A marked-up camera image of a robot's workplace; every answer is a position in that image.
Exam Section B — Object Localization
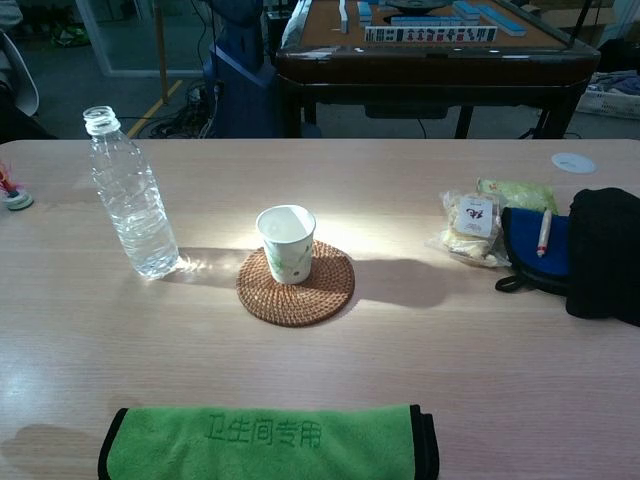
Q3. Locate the white pen red tip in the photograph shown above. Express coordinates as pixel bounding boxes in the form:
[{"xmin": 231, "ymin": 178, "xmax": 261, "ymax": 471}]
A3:
[{"xmin": 536, "ymin": 208, "xmax": 553, "ymax": 259}]

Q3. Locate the round woven rattan coaster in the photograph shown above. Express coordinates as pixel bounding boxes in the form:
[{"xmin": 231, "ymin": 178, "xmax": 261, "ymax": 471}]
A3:
[{"xmin": 235, "ymin": 239, "xmax": 356, "ymax": 329}]

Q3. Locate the white paper cup green print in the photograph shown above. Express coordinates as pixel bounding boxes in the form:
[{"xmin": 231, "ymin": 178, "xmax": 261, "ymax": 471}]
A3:
[{"xmin": 255, "ymin": 204, "xmax": 317, "ymax": 286}]

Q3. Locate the face-up mahjong tile row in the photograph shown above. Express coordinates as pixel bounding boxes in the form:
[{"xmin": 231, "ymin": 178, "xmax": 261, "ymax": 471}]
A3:
[{"xmin": 364, "ymin": 25, "xmax": 499, "ymax": 44}]

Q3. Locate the green microfiber cloth black trim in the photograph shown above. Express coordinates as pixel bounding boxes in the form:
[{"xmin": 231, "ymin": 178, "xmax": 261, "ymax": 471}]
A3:
[{"xmin": 97, "ymin": 403, "xmax": 441, "ymax": 480}]

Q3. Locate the red feather shuttlecock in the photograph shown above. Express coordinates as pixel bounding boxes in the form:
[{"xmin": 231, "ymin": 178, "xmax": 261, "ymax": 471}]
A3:
[{"xmin": 0, "ymin": 158, "xmax": 35, "ymax": 211}]

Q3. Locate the white plastic crate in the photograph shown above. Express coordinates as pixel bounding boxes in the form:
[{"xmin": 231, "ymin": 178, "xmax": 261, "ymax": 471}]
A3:
[{"xmin": 574, "ymin": 82, "xmax": 640, "ymax": 117}]

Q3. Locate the black tripod stand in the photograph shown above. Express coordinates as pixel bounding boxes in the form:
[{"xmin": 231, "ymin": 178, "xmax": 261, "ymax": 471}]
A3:
[{"xmin": 518, "ymin": 0, "xmax": 590, "ymax": 140}]

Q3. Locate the white round grommet cover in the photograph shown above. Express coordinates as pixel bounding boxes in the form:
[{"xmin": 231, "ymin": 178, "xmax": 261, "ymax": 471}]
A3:
[{"xmin": 550, "ymin": 151, "xmax": 599, "ymax": 175}]

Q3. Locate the yellow wooden pole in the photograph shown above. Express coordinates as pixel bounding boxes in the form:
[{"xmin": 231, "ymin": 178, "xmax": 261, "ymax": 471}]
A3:
[{"xmin": 154, "ymin": 0, "xmax": 169, "ymax": 106}]

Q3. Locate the white chair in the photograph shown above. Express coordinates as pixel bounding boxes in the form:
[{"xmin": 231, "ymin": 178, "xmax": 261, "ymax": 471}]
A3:
[{"xmin": 0, "ymin": 29, "xmax": 40, "ymax": 116}]

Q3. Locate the green snack packet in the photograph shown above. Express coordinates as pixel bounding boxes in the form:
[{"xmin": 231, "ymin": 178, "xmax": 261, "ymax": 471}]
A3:
[{"xmin": 475, "ymin": 177, "xmax": 560, "ymax": 216}]

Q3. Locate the clear snack bag white label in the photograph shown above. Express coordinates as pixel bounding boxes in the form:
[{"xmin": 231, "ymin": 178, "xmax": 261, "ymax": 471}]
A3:
[{"xmin": 425, "ymin": 188, "xmax": 512, "ymax": 269}]

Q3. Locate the black cap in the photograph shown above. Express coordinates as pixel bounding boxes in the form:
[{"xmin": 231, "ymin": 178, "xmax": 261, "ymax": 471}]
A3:
[{"xmin": 564, "ymin": 187, "xmax": 640, "ymax": 329}]

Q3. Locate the brown mahjong table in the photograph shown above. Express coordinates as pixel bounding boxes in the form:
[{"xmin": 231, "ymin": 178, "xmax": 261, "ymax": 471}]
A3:
[{"xmin": 274, "ymin": 0, "xmax": 602, "ymax": 140}]

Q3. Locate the blue cloth black trim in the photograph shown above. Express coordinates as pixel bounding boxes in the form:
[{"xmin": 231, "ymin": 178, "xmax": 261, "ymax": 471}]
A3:
[{"xmin": 494, "ymin": 206, "xmax": 572, "ymax": 296}]

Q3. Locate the transparent plastic water bottle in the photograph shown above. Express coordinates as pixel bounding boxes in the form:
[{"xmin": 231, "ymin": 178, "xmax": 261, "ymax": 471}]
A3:
[{"xmin": 82, "ymin": 105, "xmax": 180, "ymax": 280}]

